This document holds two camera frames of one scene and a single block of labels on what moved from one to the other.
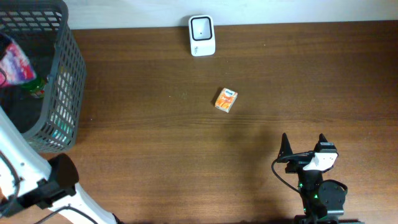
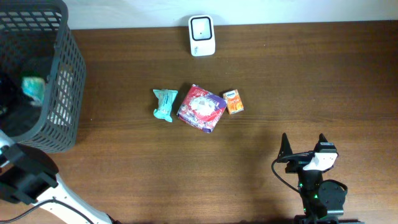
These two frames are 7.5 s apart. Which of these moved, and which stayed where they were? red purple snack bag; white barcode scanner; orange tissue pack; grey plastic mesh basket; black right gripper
Moved: orange tissue pack; red purple snack bag
Stayed: grey plastic mesh basket; black right gripper; white barcode scanner
